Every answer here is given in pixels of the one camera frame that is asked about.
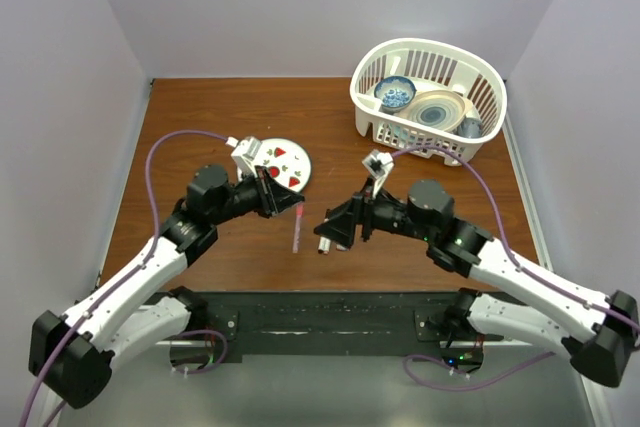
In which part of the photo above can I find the watermelon pattern plate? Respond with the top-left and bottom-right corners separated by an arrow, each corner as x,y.
254,138 -> 312,193

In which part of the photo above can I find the beige ceramic plate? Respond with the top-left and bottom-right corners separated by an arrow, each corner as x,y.
406,90 -> 473,132

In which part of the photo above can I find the blue patterned bowl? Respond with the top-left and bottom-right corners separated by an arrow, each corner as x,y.
373,76 -> 416,114

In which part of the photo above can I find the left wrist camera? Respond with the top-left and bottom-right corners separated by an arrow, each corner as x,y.
225,136 -> 262,176

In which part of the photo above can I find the black mounting base plate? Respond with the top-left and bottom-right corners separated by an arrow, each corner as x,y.
167,287 -> 477,363

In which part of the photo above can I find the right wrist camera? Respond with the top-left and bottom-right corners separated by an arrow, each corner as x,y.
362,149 -> 394,198

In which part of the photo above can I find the grey blue cup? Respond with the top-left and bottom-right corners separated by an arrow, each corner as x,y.
456,117 -> 483,139

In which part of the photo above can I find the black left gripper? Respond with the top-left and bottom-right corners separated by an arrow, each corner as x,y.
210,165 -> 304,226

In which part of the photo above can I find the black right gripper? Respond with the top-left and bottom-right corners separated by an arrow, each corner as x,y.
314,175 -> 435,248

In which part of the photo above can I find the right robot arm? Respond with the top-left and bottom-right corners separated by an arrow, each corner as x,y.
314,180 -> 639,388

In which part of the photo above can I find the white plastic dish basket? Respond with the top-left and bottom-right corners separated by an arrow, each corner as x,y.
349,38 -> 507,161

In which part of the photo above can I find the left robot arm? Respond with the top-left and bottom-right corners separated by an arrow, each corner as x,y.
28,165 -> 304,409

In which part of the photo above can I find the red pen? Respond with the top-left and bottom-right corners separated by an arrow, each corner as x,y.
292,203 -> 304,254

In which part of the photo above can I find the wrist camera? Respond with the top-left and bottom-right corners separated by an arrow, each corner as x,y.
362,149 -> 394,198
225,136 -> 262,176

